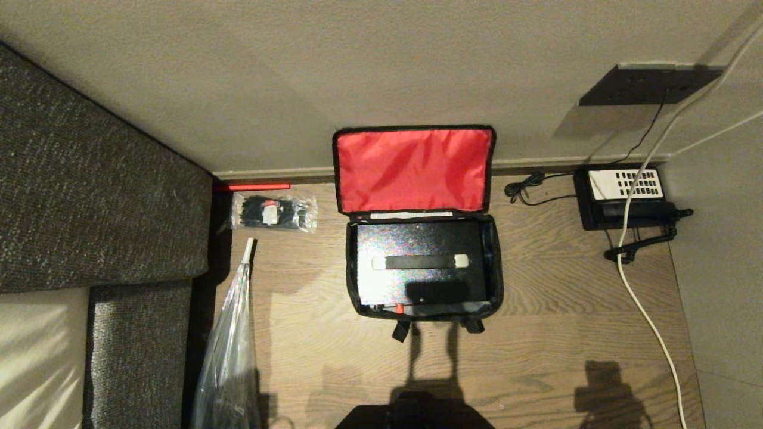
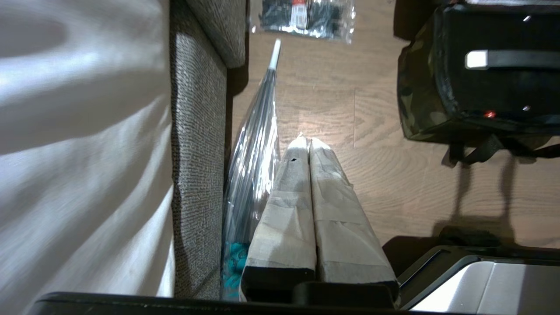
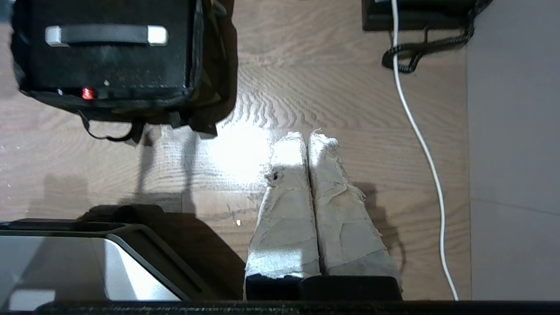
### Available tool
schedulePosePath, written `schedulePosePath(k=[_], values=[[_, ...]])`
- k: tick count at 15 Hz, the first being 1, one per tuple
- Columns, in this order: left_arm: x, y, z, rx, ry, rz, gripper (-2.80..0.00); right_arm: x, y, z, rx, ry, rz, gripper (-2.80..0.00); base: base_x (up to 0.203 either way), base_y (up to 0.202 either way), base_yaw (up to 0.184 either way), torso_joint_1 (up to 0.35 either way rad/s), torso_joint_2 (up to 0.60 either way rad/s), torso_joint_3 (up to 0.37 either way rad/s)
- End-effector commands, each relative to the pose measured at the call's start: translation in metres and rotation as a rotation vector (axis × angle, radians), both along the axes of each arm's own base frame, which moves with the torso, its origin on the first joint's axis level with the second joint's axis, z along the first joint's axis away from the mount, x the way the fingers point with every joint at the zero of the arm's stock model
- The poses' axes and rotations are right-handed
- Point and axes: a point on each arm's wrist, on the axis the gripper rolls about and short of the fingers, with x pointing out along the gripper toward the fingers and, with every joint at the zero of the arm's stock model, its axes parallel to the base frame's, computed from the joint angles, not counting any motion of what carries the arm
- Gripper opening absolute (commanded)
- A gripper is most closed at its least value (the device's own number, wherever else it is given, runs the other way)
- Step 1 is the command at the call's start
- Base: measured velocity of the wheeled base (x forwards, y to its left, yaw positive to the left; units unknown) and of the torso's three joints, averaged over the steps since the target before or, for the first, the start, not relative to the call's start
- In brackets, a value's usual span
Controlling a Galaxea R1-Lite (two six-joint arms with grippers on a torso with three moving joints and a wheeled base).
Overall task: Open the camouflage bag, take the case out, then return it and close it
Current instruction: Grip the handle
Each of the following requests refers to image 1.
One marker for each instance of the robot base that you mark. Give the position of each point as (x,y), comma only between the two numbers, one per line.
(414,414)

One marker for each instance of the red lined bag lid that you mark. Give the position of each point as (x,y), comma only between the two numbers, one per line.
(411,167)

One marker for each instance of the open black bag, red lining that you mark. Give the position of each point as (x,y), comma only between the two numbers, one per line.
(493,268)

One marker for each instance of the clear plastic bag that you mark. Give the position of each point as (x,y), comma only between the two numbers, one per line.
(229,357)

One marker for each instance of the red stick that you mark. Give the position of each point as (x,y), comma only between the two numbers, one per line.
(253,186)

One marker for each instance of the black and white power adapter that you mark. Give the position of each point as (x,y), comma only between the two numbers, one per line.
(620,202)

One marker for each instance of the grey fabric sofa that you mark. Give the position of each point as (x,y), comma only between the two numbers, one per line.
(89,196)

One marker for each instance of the black wall plate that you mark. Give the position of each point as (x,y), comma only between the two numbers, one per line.
(650,85)

